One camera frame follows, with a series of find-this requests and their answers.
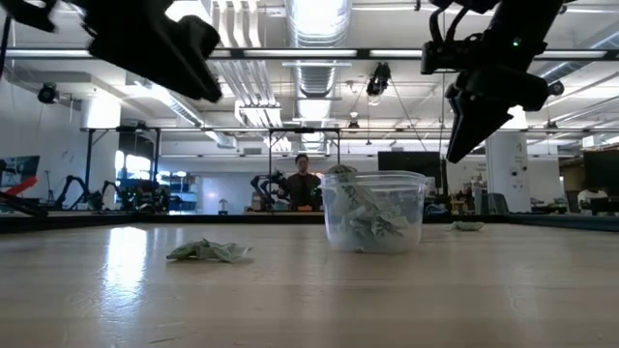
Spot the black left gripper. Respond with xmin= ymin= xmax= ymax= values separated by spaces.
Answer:
xmin=84 ymin=0 xmax=223 ymax=103

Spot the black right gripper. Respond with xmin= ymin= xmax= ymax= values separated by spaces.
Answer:
xmin=445 ymin=65 xmax=550 ymax=163

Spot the white building column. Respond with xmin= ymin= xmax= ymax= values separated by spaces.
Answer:
xmin=485 ymin=132 xmax=531 ymax=214

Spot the large black screen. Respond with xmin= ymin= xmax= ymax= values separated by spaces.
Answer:
xmin=377 ymin=151 xmax=449 ymax=199

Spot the clear plastic food container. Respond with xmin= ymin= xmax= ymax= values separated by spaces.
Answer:
xmin=318 ymin=170 xmax=430 ymax=255

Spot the wooden cabinet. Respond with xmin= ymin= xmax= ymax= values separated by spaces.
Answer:
xmin=559 ymin=157 xmax=586 ymax=217

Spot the blue storage shelf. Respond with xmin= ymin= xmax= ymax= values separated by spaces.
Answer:
xmin=163 ymin=171 xmax=199 ymax=213

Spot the person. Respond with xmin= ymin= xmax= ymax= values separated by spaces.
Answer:
xmin=282 ymin=153 xmax=324 ymax=213
xmin=577 ymin=188 xmax=610 ymax=217

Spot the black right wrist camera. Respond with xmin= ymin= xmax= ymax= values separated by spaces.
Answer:
xmin=420 ymin=39 xmax=485 ymax=76

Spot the black hanging ceiling camera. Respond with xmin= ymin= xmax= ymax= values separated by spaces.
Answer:
xmin=365 ymin=61 xmax=393 ymax=98

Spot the silver ventilation duct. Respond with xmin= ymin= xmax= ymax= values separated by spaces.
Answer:
xmin=284 ymin=0 xmax=354 ymax=156

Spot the black aluminium rig frame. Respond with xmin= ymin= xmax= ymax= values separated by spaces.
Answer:
xmin=0 ymin=210 xmax=619 ymax=234

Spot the dark wall poster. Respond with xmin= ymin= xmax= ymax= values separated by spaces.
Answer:
xmin=0 ymin=155 xmax=43 ymax=189

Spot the red handled tool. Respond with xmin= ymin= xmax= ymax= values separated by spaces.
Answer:
xmin=3 ymin=174 xmax=43 ymax=197

